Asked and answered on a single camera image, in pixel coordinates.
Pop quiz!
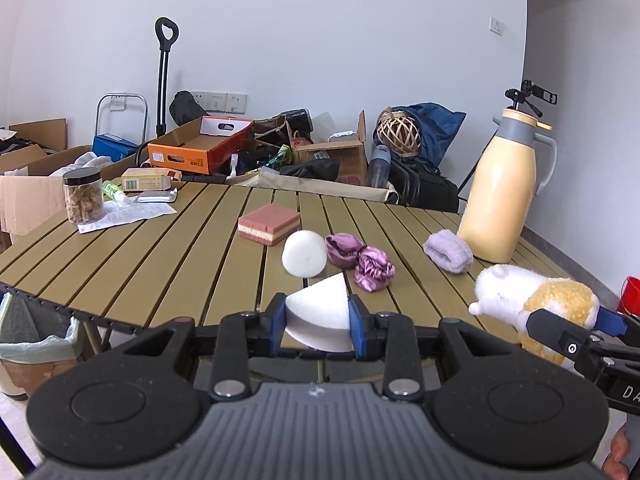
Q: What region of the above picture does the brown cardboard box red print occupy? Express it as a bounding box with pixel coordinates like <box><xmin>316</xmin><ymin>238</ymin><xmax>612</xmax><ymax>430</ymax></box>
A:
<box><xmin>291</xmin><ymin>111</ymin><xmax>369</xmax><ymax>184</ymax></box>

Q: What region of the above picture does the white cloth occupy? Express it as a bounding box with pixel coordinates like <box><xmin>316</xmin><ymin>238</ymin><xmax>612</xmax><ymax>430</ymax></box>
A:
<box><xmin>62</xmin><ymin>150</ymin><xmax>114</xmax><ymax>171</ymax></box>

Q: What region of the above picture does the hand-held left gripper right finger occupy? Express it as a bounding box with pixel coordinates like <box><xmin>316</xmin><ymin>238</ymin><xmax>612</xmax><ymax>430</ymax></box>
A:
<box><xmin>347</xmin><ymin>294</ymin><xmax>508</xmax><ymax>402</ymax></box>

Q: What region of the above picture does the wicker ball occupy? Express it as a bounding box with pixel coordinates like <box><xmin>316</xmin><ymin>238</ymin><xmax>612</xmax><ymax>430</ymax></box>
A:
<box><xmin>376</xmin><ymin>111</ymin><xmax>421</xmax><ymax>156</ymax></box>

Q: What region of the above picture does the black wagon pull handle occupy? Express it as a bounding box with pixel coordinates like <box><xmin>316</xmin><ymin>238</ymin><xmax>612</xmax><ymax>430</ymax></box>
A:
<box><xmin>152</xmin><ymin>16</ymin><xmax>180</xmax><ymax>139</ymax></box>

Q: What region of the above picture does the orange cardboard tray box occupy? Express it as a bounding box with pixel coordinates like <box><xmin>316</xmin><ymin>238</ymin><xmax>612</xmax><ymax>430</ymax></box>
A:
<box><xmin>147</xmin><ymin>116</ymin><xmax>256</xmax><ymax>175</ymax></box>

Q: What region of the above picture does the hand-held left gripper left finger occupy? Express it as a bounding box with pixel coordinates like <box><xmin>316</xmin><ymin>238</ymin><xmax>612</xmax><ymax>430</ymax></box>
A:
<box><xmin>122</xmin><ymin>294</ymin><xmax>290</xmax><ymax>402</ymax></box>

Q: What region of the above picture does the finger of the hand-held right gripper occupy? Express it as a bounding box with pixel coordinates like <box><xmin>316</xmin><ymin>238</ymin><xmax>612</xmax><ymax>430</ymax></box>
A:
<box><xmin>525</xmin><ymin>308</ymin><xmax>601</xmax><ymax>376</ymax></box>
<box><xmin>595</xmin><ymin>306</ymin><xmax>629</xmax><ymax>337</ymax></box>

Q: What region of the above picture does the blue box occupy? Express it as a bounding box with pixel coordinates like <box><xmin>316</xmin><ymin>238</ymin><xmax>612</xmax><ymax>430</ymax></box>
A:
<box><xmin>92</xmin><ymin>133</ymin><xmax>141</xmax><ymax>163</ymax></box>

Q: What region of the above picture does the white foam wedge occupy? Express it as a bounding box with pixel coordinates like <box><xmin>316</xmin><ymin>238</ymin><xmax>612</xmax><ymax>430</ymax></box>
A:
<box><xmin>285</xmin><ymin>272</ymin><xmax>353</xmax><ymax>353</ymax></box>

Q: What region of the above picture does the black cylinder case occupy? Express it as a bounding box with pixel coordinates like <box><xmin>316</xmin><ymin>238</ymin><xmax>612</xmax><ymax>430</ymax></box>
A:
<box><xmin>285</xmin><ymin>108</ymin><xmax>314</xmax><ymax>134</ymax></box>

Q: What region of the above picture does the grey blue water bottle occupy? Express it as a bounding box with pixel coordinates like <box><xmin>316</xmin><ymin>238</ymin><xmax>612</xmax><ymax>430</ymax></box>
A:
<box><xmin>368</xmin><ymin>145</ymin><xmax>391</xmax><ymax>189</ymax></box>

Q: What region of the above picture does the large open cardboard box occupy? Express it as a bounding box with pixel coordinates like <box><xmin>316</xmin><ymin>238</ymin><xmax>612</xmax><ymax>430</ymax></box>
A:
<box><xmin>0</xmin><ymin>145</ymin><xmax>151</xmax><ymax>237</ymax></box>

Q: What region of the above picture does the black flat pouch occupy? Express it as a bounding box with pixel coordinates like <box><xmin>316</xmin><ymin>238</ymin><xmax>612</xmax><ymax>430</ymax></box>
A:
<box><xmin>279</xmin><ymin>158</ymin><xmax>341</xmax><ymax>181</ymax></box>

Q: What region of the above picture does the white foam ball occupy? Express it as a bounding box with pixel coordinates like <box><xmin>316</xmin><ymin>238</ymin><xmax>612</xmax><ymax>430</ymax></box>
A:
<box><xmin>281</xmin><ymin>230</ymin><xmax>329</xmax><ymax>278</ymax></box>

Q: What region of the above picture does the pale yellow carton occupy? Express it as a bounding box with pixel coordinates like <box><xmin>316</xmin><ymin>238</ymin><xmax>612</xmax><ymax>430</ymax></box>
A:
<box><xmin>121</xmin><ymin>167</ymin><xmax>182</xmax><ymax>194</ymax></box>

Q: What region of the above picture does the navy blue bag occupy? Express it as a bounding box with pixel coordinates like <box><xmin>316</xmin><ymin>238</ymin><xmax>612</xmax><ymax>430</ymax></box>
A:
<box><xmin>372</xmin><ymin>102</ymin><xmax>467</xmax><ymax>177</ymax></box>

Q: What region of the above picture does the lilac fuzzy sock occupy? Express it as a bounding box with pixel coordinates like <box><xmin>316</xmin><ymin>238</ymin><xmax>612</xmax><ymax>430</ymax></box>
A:
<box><xmin>423</xmin><ymin>230</ymin><xmax>474</xmax><ymax>275</ymax></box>

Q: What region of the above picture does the silver metal trolley frame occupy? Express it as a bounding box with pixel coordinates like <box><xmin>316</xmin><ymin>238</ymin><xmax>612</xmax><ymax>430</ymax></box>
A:
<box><xmin>95</xmin><ymin>93</ymin><xmax>150</xmax><ymax>147</ymax></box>

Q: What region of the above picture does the clear snack jar black lid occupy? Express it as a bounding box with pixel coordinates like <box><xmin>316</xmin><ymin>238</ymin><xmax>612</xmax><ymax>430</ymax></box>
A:
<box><xmin>62</xmin><ymin>168</ymin><xmax>106</xmax><ymax>226</ymax></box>

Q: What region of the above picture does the red bucket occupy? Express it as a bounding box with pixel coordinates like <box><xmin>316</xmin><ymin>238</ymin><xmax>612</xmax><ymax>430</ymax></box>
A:
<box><xmin>615</xmin><ymin>276</ymin><xmax>640</xmax><ymax>317</ymax></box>

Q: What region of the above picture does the pink layered sponge block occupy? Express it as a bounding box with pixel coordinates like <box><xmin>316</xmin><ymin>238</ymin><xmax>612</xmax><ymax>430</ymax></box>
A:
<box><xmin>237</xmin><ymin>204</ymin><xmax>302</xmax><ymax>247</ymax></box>

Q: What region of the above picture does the small green bottle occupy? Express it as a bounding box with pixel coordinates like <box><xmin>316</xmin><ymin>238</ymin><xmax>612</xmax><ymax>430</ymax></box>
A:
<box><xmin>101</xmin><ymin>181</ymin><xmax>134</xmax><ymax>207</ymax></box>

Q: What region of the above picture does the cardboard box with green bag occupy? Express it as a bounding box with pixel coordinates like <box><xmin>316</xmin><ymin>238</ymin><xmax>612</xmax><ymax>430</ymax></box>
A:
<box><xmin>0</xmin><ymin>292</ymin><xmax>84</xmax><ymax>402</ymax></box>

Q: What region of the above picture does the black luggage bag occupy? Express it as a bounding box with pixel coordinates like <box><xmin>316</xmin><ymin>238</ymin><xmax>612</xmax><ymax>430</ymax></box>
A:
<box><xmin>390</xmin><ymin>160</ymin><xmax>460</xmax><ymax>214</ymax></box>

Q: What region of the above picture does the black camera tripod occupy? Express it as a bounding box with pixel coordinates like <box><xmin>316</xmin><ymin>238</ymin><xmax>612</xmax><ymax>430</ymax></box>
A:
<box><xmin>457</xmin><ymin>80</ymin><xmax>559</xmax><ymax>202</ymax></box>

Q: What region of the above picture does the magenta satin cloth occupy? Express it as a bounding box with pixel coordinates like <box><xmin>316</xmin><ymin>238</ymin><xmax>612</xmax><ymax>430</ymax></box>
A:
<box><xmin>354</xmin><ymin>246</ymin><xmax>396</xmax><ymax>292</ymax></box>

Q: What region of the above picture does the yellow thermos jug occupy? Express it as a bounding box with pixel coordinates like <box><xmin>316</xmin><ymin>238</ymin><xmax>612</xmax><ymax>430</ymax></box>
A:
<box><xmin>456</xmin><ymin>106</ymin><xmax>558</xmax><ymax>264</ymax></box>

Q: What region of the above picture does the white and yellow plush toy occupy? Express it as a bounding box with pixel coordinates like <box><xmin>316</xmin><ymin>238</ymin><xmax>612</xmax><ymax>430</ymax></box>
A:
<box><xmin>468</xmin><ymin>264</ymin><xmax>601</xmax><ymax>367</ymax></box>

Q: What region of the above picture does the silver blister pack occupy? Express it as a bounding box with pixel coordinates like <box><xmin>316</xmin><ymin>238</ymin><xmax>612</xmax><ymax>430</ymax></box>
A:
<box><xmin>135</xmin><ymin>189</ymin><xmax>179</xmax><ymax>205</ymax></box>

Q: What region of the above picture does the person's right hand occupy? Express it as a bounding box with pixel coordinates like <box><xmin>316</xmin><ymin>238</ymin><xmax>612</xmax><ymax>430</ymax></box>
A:
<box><xmin>605</xmin><ymin>426</ymin><xmax>632</xmax><ymax>480</ymax></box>

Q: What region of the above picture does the black fabric bag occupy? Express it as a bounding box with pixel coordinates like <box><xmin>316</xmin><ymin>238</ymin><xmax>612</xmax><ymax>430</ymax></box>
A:
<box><xmin>169</xmin><ymin>91</ymin><xmax>209</xmax><ymax>126</ymax></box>

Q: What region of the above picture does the printed paper sheet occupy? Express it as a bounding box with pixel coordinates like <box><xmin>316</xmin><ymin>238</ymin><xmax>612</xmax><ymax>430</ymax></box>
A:
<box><xmin>77</xmin><ymin>192</ymin><xmax>177</xmax><ymax>235</ymax></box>

